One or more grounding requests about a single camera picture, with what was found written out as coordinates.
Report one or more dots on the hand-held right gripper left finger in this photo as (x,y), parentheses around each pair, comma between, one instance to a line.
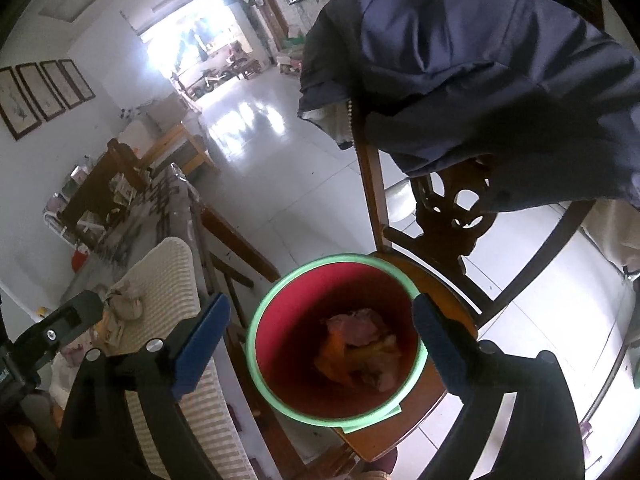
(200,345)

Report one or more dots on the light wooden bench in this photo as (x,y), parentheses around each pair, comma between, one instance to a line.
(175,147)

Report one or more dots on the red bucket with green rim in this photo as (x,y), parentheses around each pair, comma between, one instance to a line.
(300,310)

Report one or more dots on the orange crumpled wrapper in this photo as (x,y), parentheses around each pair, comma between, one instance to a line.
(380,357)

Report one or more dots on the grey printed tablecloth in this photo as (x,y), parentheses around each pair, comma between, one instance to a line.
(150,210)

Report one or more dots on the cream waffle mat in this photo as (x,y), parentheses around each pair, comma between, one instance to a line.
(170,280)

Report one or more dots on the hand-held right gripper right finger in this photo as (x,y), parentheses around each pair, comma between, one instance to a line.
(440,345)

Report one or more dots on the blue jacket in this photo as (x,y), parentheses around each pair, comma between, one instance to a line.
(450,60)

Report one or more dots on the red plastic bag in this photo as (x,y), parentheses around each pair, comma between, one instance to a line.
(80,260)

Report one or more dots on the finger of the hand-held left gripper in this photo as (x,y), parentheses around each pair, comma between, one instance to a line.
(62,322)

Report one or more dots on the cream cloth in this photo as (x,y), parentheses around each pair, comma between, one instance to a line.
(615,230)

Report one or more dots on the white children's bicycle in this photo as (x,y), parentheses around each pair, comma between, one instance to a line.
(215,82)

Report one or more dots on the yellow capped white bottle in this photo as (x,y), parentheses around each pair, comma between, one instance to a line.
(42,312)

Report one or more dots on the dark wooden side table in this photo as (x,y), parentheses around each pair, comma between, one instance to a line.
(100,180)

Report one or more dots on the crumpled silver wrapper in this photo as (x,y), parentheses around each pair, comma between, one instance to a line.
(125,302)

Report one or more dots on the pink crumpled wrapper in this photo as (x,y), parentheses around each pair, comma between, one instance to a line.
(355,327)

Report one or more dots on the framed wall picture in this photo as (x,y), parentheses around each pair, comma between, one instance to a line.
(61,85)
(77,80)
(17,102)
(40,91)

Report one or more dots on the carved wooden chair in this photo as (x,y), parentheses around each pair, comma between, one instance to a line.
(450,220)

